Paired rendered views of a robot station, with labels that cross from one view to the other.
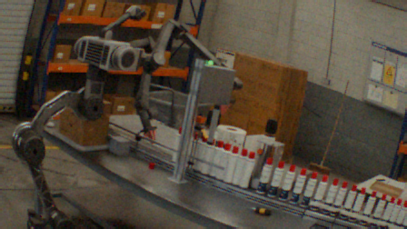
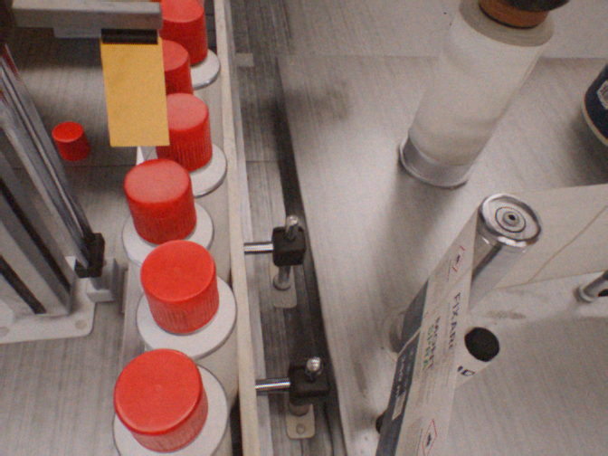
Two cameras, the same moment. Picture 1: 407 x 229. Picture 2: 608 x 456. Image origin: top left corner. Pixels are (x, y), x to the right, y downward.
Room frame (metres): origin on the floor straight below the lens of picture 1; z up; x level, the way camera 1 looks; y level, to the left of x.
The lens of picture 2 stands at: (2.65, -0.22, 1.27)
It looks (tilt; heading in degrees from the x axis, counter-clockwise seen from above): 55 degrees down; 40
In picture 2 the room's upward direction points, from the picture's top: 11 degrees clockwise
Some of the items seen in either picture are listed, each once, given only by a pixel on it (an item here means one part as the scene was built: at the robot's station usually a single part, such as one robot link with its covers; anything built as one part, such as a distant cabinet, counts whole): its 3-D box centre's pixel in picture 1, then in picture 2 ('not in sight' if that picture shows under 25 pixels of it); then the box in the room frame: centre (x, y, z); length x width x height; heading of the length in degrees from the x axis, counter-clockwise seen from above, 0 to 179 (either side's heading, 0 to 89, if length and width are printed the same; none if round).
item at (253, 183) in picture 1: (264, 164); not in sight; (2.62, -0.38, 1.01); 0.14 x 0.13 x 0.26; 57
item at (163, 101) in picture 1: (169, 125); not in sight; (5.58, 0.35, 0.48); 0.89 x 0.63 x 0.96; 155
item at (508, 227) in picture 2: not in sight; (451, 290); (2.86, -0.20, 0.97); 0.05 x 0.05 x 0.19
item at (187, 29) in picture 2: not in sight; (192, 121); (2.80, 0.05, 0.98); 0.05 x 0.05 x 0.20
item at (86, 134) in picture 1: (83, 118); not in sight; (2.89, 0.75, 0.99); 0.30 x 0.24 x 0.27; 56
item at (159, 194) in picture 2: (208, 156); (179, 278); (2.71, -0.07, 0.98); 0.05 x 0.05 x 0.20
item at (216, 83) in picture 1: (213, 84); not in sight; (2.65, -0.02, 1.38); 0.17 x 0.10 x 0.19; 113
